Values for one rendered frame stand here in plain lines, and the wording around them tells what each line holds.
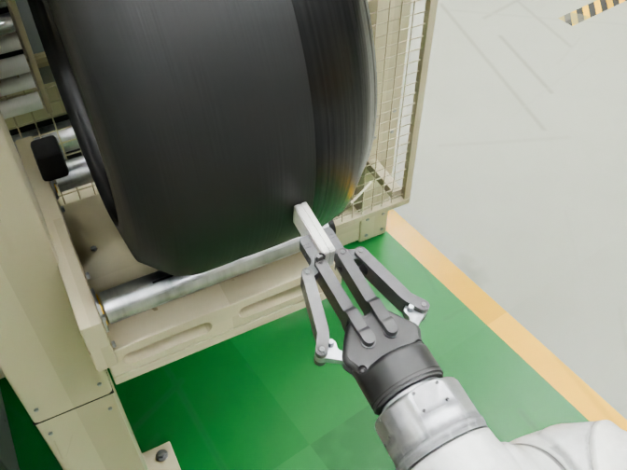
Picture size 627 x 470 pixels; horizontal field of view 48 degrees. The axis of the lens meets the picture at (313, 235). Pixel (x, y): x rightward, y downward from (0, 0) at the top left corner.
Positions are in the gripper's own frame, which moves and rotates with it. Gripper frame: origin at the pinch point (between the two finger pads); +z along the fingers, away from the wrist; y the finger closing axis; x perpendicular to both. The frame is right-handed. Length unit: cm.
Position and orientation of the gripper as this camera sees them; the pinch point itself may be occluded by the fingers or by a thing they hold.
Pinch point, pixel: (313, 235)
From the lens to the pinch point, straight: 75.2
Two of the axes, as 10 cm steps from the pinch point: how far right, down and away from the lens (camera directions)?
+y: -8.9, 3.4, -3.0
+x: -0.6, 5.7, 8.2
